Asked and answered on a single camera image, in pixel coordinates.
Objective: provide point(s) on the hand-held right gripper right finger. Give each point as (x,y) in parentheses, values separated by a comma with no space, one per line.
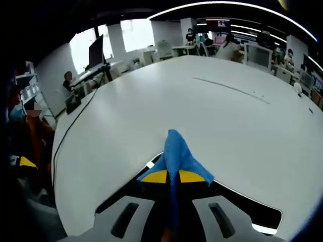
(202,216)

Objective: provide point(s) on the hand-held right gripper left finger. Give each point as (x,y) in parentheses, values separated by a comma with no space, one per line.
(136,216)

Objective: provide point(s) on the blue cleaning cloth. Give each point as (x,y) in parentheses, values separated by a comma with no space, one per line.
(176,151)

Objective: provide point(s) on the person's own body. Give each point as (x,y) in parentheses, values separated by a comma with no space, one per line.
(38,141)

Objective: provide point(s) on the black box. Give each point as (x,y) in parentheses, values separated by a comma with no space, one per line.
(73,104)

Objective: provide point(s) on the white storage shelf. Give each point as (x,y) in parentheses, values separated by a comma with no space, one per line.
(27,83)

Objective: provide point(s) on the black monitor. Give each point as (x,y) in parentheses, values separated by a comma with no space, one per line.
(96,51)

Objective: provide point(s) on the small dark object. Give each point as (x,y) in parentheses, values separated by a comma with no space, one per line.
(311,110)

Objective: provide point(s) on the small white round object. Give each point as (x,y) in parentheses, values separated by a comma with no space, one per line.
(298,88)

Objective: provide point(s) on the white mesh chair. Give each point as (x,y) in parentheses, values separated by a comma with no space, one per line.
(259,56)

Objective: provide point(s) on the red wall screen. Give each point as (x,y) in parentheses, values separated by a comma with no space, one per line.
(218,24)

